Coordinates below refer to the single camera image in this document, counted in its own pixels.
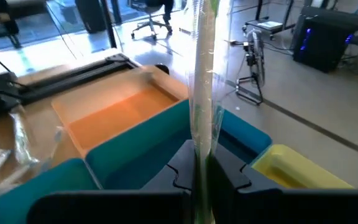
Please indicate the small teal plastic bin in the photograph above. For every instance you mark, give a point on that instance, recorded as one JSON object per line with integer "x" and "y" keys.
{"x": 57, "y": 177}

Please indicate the yellow plastic bin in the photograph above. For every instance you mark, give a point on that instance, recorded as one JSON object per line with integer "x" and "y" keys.
{"x": 291, "y": 168}

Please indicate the black computer tower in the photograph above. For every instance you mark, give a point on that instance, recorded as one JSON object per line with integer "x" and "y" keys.
{"x": 325, "y": 43}

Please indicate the green toothbrush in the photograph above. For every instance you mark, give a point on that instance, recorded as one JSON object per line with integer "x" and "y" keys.
{"x": 204, "y": 77}

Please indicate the black office chair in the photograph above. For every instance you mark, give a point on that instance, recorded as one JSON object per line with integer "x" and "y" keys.
{"x": 154, "y": 4}

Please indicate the black table clamp knob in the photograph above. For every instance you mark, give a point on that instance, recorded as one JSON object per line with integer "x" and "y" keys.
{"x": 163, "y": 69}

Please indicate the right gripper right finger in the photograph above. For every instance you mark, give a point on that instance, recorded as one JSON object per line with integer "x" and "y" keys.
{"x": 291, "y": 208}

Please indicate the black floor fan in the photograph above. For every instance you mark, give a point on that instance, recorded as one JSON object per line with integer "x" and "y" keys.
{"x": 253, "y": 53}

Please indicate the white flat box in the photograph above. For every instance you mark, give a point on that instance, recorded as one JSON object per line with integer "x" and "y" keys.
{"x": 269, "y": 24}

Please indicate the black cabinet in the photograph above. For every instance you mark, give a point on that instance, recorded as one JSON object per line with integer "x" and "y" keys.
{"x": 90, "y": 15}

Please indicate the orange plastic bin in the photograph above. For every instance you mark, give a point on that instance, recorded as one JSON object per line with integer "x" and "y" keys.
{"x": 113, "y": 121}

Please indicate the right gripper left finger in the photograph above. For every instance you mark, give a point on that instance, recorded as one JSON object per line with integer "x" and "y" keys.
{"x": 120, "y": 208}

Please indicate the large teal plastic bin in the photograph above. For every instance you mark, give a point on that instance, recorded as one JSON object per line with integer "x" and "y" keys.
{"x": 141, "y": 140}

